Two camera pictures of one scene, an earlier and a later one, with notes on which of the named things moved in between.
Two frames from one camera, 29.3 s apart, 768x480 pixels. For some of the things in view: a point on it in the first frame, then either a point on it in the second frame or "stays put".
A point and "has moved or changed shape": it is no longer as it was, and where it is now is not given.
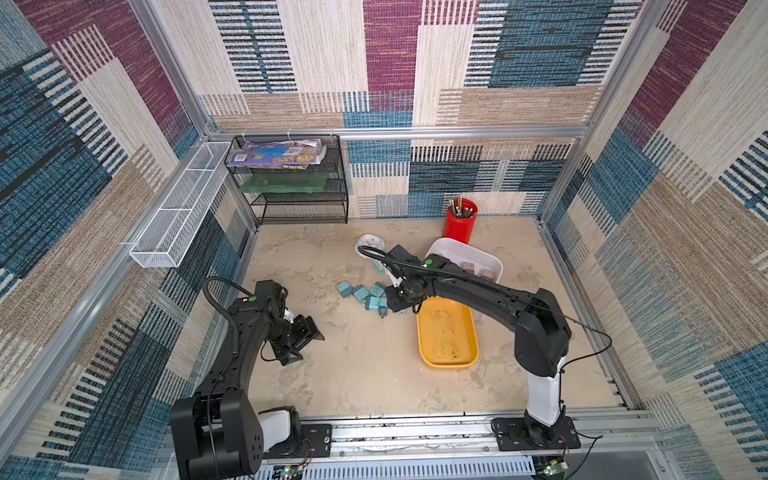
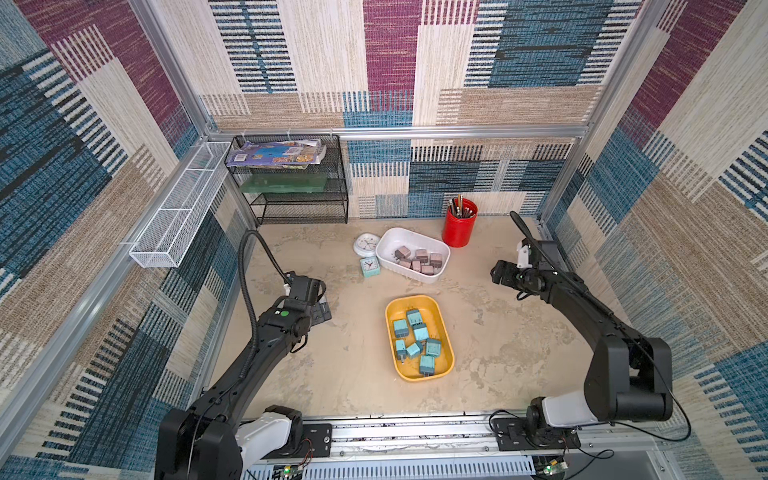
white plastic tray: (461, 252) to (391, 239)
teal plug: (372, 303) to (401, 328)
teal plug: (361, 293) to (413, 350)
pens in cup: (456, 206) stays put
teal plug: (383, 306) to (420, 332)
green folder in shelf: (282, 182) stays put
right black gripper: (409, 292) to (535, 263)
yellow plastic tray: (448, 333) has moved or changed shape
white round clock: (369, 240) stays put
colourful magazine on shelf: (292, 154) stays put
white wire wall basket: (162, 240) stays put
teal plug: (378, 288) to (427, 365)
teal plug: (344, 289) to (433, 347)
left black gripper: (307, 331) to (321, 311)
